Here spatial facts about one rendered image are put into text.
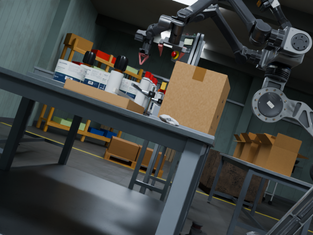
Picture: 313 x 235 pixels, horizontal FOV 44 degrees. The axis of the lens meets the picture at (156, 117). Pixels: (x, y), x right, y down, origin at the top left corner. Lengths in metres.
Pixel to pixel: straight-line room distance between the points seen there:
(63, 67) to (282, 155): 2.37
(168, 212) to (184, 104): 0.53
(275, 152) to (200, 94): 2.37
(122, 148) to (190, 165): 5.54
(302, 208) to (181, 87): 0.99
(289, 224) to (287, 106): 0.63
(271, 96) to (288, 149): 1.85
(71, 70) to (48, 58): 5.78
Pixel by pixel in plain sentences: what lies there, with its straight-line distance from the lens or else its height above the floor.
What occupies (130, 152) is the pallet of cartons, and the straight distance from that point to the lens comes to 6.89.
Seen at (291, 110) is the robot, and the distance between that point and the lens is 2.26.
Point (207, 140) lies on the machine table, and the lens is 1.34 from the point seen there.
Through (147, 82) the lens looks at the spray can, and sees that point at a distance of 2.14.
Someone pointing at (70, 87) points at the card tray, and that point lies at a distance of 1.49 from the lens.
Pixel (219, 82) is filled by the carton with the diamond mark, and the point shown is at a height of 1.08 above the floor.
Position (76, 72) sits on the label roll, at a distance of 2.56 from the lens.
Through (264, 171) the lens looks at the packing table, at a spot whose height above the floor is 0.75.
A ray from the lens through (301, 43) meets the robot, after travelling 2.12.
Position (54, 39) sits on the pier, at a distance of 8.37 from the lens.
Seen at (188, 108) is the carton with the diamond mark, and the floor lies 0.93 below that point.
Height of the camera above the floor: 0.80
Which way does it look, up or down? 2 degrees up
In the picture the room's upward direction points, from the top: 19 degrees clockwise
